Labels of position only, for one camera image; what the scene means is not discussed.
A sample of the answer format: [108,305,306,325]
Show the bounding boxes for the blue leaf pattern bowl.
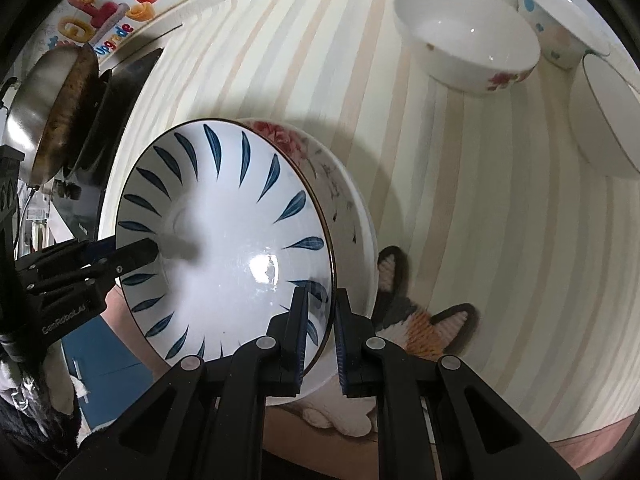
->
[114,119,337,366]

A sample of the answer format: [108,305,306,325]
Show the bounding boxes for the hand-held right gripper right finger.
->
[334,287,582,480]

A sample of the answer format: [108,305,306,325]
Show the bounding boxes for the blue cabinet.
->
[61,305,177,436]

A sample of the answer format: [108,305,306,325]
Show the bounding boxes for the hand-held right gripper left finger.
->
[57,286,311,480]

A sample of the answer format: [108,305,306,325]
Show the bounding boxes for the black gas stove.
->
[50,47,166,242]

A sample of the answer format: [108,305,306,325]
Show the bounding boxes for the red floral plate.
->
[235,117,379,408]

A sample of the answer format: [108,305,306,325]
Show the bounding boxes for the cat shaped mat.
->
[300,246,481,436]

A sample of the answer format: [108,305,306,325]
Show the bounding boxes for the steel frying pan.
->
[7,44,101,187]

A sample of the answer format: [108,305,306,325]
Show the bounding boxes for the striped table cover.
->
[97,0,640,442]

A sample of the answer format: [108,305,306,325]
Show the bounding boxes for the white bowl red flower print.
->
[392,0,542,97]

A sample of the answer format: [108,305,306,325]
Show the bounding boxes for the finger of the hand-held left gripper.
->
[25,238,160,297]
[14,236,118,282]

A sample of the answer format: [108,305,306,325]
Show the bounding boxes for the colourful wall sticker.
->
[50,0,166,57]

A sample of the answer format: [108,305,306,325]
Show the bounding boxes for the white bowl dark rim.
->
[567,54,640,179]

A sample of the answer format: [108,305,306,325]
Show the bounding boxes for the white bowl blue heart print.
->
[516,0,612,71]

